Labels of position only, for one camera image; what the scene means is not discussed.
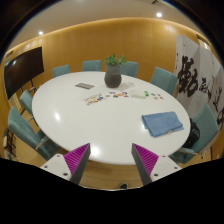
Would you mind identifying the calligraphy folding screen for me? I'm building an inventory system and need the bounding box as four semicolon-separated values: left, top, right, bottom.
174;35;224;127

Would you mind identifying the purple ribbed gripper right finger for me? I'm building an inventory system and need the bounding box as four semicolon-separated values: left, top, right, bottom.
131;143;159;185

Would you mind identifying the teal chair near right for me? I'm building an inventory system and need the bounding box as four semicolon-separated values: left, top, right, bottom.
169;104;219;164

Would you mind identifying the white oval conference table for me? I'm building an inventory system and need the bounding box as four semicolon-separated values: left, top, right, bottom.
32;72;190;165

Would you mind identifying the teal chair behind plant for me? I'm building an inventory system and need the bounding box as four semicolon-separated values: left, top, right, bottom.
120;61;138;78

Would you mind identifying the dark grey plant pot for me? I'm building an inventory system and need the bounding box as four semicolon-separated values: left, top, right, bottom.
104;65;122;88

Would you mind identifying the colourful stickers sheet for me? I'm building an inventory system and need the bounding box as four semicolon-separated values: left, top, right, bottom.
85;94;104;105

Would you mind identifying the blue folded towel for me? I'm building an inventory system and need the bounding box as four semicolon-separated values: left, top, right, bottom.
142;111;183;137

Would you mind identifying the teal chair far middle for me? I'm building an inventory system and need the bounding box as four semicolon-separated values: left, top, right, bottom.
82;60;101;71

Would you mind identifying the teal chair far left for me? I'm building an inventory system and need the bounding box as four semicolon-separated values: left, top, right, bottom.
52;65;70;78

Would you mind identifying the grey booklet on table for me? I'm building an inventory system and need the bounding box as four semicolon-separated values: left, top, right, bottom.
75;83;95;89

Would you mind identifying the white paper sheet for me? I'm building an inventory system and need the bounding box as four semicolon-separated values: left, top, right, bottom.
130;90;146;99

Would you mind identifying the black wall television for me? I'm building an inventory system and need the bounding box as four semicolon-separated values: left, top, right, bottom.
4;47;44;99

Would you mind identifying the teal chair far right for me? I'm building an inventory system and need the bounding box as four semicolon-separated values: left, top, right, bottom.
150;67;177;95

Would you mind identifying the teal chair near left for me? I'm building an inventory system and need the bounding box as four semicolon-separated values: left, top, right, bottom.
8;107;60;160

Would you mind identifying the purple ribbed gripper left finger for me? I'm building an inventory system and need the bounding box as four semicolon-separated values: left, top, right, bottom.
64;143;91;184

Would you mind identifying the black bag on chair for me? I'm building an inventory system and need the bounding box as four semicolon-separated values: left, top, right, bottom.
183;120;200;148

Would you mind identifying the small colourful cards row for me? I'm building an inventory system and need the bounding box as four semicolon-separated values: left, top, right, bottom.
105;91;129;98

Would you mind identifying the small round tokens right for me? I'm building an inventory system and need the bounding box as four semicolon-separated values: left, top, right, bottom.
151;93;164;100

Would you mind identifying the green potted plant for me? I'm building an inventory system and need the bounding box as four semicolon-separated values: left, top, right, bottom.
105;54;127;66

